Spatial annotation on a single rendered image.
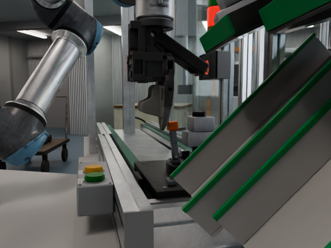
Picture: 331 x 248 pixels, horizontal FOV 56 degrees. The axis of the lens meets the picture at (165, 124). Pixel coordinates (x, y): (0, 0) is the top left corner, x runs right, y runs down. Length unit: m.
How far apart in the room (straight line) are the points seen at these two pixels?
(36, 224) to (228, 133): 0.47
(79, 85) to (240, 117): 8.31
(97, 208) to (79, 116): 8.12
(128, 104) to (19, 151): 0.94
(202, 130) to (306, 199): 0.36
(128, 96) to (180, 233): 1.24
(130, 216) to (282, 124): 0.26
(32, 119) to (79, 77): 7.85
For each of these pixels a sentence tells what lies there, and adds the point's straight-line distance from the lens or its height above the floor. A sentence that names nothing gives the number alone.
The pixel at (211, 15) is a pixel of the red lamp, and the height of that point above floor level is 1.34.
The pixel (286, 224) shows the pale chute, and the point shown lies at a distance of 0.30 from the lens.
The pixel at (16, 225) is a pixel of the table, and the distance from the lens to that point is 0.75.
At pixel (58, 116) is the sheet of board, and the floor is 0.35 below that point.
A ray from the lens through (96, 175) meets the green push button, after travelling 0.64.
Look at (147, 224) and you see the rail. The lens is 0.49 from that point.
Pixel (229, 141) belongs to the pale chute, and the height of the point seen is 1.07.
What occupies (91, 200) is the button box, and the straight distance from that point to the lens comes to 0.62.
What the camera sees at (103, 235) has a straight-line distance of 0.65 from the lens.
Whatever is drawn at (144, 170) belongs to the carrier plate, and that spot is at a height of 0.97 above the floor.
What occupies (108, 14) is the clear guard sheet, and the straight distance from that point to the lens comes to 2.00.
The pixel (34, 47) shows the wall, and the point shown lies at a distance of 12.09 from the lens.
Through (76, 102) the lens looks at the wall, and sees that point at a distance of 8.75.
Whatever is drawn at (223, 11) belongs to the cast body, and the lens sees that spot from 0.36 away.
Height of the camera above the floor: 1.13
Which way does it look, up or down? 6 degrees down
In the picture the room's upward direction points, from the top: straight up
